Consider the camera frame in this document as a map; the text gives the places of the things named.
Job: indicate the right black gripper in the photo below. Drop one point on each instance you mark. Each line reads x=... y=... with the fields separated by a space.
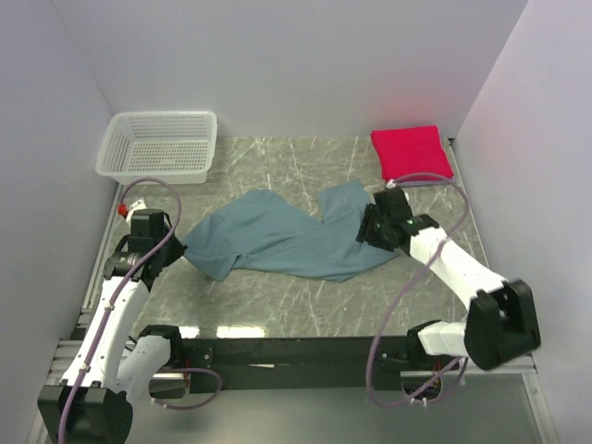
x=366 y=229

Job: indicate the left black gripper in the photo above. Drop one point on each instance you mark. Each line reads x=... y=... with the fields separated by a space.
x=178 y=250

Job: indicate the blue-grey t shirt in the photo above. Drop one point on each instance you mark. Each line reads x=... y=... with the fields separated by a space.
x=261 y=231

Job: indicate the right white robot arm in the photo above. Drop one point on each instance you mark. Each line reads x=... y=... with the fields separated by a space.
x=501 y=322

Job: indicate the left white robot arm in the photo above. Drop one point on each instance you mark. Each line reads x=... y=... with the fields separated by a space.
x=93 y=401

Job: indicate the folded lavender t shirt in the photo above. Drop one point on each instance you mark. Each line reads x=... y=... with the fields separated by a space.
x=427 y=182

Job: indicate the folded red t shirt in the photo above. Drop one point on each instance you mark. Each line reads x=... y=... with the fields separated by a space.
x=411 y=154

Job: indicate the white perforated plastic basket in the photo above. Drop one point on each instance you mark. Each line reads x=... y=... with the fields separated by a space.
x=177 y=147

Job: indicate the black base crossbar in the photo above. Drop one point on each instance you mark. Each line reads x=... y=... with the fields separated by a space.
x=308 y=363

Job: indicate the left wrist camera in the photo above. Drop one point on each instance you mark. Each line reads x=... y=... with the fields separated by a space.
x=126 y=210

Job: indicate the aluminium frame rail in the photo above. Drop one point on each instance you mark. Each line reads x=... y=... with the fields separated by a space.
x=66 y=350

